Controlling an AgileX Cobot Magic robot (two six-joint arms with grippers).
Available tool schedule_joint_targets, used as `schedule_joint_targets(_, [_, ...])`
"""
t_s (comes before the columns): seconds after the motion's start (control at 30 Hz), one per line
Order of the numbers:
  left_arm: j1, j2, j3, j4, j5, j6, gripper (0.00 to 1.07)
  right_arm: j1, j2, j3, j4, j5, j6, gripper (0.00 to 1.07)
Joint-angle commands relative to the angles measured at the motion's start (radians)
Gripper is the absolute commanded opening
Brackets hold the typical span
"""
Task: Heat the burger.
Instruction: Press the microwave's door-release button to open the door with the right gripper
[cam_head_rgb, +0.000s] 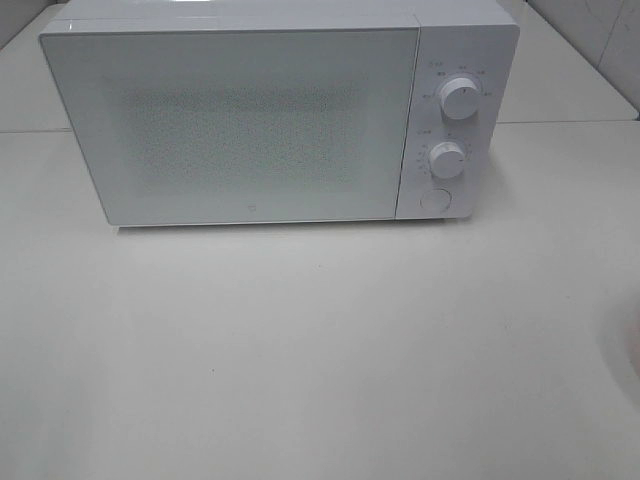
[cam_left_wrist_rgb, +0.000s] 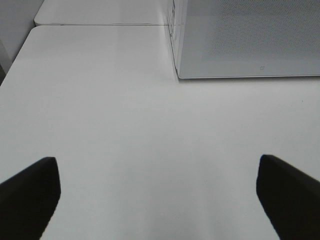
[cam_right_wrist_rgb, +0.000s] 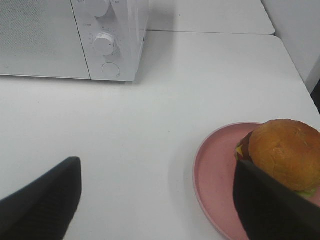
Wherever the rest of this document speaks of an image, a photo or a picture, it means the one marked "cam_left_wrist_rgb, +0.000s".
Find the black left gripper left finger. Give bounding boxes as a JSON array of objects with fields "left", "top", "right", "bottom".
[{"left": 0, "top": 157, "right": 61, "bottom": 240}]

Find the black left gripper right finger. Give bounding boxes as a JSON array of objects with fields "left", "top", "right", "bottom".
[{"left": 256, "top": 154, "right": 320, "bottom": 240}]

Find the white microwave door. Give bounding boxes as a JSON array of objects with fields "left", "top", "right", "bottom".
[{"left": 181, "top": 0, "right": 320, "bottom": 79}]

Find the white microwave oven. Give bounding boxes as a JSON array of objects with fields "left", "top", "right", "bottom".
[{"left": 166, "top": 0, "right": 188, "bottom": 79}]

